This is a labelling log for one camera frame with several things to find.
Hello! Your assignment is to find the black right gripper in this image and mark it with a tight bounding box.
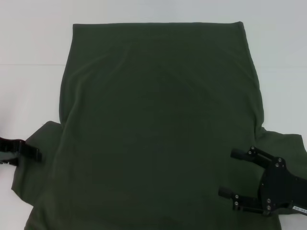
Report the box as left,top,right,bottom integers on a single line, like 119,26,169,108
217,146,307,218

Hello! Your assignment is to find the dark green shirt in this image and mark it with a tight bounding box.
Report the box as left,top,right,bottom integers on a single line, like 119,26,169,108
0,21,307,230

